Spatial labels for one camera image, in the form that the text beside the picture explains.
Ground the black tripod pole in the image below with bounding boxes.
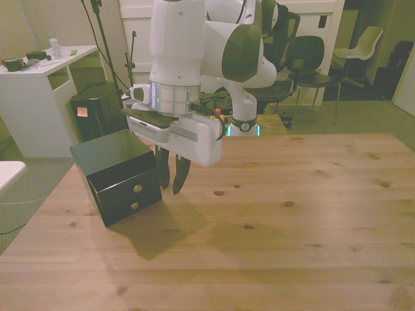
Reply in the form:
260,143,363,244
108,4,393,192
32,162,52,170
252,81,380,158
89,0,123,109

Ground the white rounded tabletop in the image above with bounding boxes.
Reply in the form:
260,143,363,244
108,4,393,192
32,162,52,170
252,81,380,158
0,161,27,196

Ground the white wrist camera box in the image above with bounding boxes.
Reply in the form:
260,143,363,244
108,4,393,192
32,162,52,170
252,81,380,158
128,115,171,144

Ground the black drawer cabinet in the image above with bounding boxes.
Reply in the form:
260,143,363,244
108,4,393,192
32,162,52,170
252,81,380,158
69,128,163,227

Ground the black office chair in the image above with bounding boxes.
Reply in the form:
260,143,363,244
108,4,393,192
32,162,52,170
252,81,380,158
243,0,302,113

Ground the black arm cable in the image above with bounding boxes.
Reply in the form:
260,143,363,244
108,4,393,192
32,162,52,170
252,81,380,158
189,102,226,142

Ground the white desk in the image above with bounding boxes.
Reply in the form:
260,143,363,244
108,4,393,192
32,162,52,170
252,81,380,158
0,45,100,159

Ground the dark bag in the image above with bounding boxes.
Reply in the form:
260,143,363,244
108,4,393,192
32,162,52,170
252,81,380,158
388,40,415,66

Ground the black shell chair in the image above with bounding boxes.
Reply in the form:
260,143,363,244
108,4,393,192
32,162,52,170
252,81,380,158
286,35,345,126

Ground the white floor cable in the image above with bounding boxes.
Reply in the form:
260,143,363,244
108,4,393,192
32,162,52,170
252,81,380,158
0,196,50,206

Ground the black clamp stand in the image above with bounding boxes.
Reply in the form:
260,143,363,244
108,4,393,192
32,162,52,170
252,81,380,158
124,30,137,89

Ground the black hanging cable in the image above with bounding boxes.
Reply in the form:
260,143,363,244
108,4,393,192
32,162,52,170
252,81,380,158
77,0,126,95

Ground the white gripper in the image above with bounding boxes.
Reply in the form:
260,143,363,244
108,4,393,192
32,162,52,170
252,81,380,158
154,115,223,196

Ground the dark green desk object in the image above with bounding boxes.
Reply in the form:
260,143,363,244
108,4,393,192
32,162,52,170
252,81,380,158
25,51,53,62

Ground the black computer tower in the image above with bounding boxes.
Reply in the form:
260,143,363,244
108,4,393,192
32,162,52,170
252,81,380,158
69,81,123,144

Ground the clear plastic bottle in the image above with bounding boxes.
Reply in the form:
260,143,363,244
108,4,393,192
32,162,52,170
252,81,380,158
48,32,64,60

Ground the white shell chair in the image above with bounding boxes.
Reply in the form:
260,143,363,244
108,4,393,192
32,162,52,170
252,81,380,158
333,25,385,89

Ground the black closed drawer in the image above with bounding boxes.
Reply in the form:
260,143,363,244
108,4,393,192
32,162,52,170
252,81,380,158
102,193,163,227

